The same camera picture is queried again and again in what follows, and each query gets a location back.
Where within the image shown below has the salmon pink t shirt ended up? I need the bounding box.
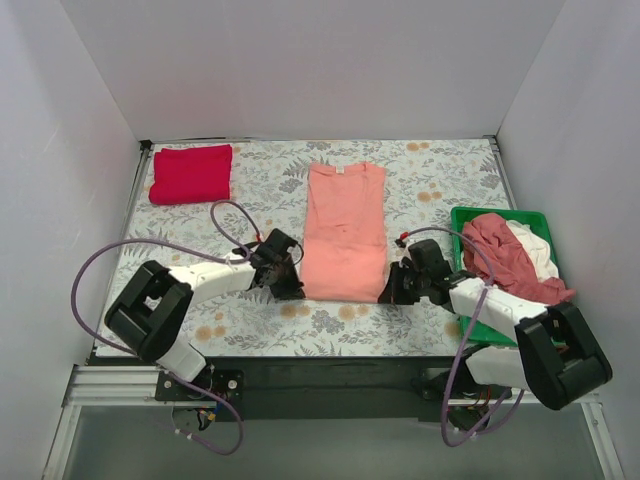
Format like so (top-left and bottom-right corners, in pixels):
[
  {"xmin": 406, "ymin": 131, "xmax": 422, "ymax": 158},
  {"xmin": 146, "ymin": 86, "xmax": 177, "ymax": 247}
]
[{"xmin": 300, "ymin": 162, "xmax": 388, "ymax": 304}]

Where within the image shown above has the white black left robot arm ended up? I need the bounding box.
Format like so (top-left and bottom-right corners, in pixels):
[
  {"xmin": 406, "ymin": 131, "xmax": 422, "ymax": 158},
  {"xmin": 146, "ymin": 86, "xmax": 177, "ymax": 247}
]
[{"xmin": 105, "ymin": 252, "xmax": 305, "ymax": 382}]

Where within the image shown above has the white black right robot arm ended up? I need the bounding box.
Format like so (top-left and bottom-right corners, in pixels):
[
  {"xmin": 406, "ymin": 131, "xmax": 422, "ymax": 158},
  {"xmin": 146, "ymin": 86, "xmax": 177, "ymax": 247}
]
[{"xmin": 378, "ymin": 260, "xmax": 613, "ymax": 410}]

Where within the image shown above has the dusty rose t shirt in tray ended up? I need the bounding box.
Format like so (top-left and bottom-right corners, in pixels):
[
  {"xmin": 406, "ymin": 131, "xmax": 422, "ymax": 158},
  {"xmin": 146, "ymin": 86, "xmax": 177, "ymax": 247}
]
[{"xmin": 462, "ymin": 213, "xmax": 576, "ymax": 305}]

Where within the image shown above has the floral patterned table mat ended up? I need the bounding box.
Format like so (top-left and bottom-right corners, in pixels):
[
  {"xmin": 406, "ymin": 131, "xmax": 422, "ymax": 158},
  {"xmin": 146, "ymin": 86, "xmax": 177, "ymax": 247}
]
[{"xmin": 110, "ymin": 139, "xmax": 510, "ymax": 356}]

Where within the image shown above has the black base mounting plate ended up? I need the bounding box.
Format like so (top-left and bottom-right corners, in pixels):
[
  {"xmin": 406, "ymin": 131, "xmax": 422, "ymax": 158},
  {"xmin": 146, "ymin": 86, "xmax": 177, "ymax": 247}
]
[{"xmin": 154, "ymin": 355, "xmax": 513, "ymax": 424}]

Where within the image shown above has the folded red t shirt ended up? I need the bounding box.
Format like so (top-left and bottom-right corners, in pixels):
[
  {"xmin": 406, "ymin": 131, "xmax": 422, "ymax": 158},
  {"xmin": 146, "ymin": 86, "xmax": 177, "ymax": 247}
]
[{"xmin": 149, "ymin": 144, "xmax": 233, "ymax": 206}]

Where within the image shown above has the white t shirt in tray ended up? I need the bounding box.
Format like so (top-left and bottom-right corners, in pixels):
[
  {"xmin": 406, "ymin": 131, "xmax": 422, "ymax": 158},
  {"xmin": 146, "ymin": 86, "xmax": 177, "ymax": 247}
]
[{"xmin": 506, "ymin": 220, "xmax": 559, "ymax": 282}]

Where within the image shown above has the green plastic tray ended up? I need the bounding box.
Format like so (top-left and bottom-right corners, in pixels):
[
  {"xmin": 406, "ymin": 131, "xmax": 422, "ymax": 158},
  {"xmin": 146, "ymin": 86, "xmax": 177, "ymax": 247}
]
[{"xmin": 449, "ymin": 205, "xmax": 574, "ymax": 347}]

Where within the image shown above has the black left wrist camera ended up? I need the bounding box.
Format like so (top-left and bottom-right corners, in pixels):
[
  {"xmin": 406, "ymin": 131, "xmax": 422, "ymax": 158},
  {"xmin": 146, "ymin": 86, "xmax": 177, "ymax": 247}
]
[{"xmin": 256, "ymin": 228, "xmax": 298, "ymax": 262}]

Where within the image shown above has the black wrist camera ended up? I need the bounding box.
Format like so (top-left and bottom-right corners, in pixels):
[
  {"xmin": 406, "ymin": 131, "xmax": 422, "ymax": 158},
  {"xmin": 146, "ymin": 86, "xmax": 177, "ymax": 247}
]
[
  {"xmin": 408, "ymin": 239, "xmax": 451, "ymax": 276},
  {"xmin": 256, "ymin": 228, "xmax": 298, "ymax": 262}
]

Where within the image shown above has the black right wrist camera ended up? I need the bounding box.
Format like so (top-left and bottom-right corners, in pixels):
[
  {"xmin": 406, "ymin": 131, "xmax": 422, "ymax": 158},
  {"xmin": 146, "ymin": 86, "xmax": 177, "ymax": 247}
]
[{"xmin": 408, "ymin": 239, "xmax": 451, "ymax": 276}]

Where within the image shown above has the aluminium frame rail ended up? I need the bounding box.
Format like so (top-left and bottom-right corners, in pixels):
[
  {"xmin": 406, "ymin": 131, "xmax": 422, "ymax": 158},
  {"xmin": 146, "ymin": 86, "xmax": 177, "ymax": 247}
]
[{"xmin": 41, "ymin": 363, "xmax": 626, "ymax": 480}]

